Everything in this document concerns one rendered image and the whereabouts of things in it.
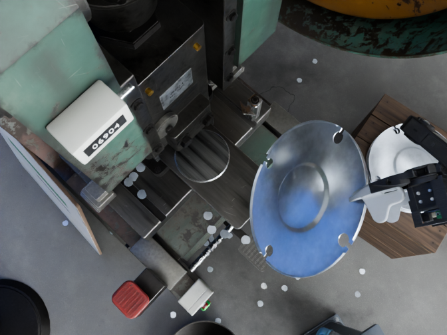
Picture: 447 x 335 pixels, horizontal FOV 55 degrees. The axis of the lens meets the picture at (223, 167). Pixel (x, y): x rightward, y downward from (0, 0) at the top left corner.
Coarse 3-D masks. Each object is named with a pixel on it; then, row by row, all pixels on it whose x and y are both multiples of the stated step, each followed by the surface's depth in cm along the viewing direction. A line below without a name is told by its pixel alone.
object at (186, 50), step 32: (160, 0) 63; (96, 32) 62; (128, 32) 60; (160, 32) 62; (192, 32) 62; (128, 64) 61; (160, 64) 61; (192, 64) 69; (160, 96) 68; (192, 96) 79; (160, 128) 74; (192, 128) 82
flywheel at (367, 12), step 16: (320, 0) 82; (336, 0) 79; (352, 0) 76; (368, 0) 73; (384, 0) 70; (400, 0) 68; (416, 0) 66; (432, 0) 64; (368, 16) 76; (384, 16) 73; (400, 16) 70; (416, 16) 68
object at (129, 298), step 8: (128, 280) 93; (120, 288) 92; (128, 288) 92; (136, 288) 92; (112, 296) 92; (120, 296) 92; (128, 296) 92; (136, 296) 92; (144, 296) 92; (120, 304) 91; (128, 304) 91; (136, 304) 91; (144, 304) 91; (128, 312) 91; (136, 312) 91
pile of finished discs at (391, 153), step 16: (384, 144) 140; (400, 144) 140; (416, 144) 140; (368, 160) 139; (384, 160) 139; (400, 160) 138; (416, 160) 138; (432, 160) 139; (368, 176) 139; (384, 176) 137
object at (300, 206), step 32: (320, 128) 80; (288, 160) 85; (320, 160) 78; (352, 160) 72; (256, 192) 91; (288, 192) 82; (320, 192) 76; (352, 192) 71; (256, 224) 89; (288, 224) 80; (320, 224) 75; (352, 224) 69; (288, 256) 79; (320, 256) 73
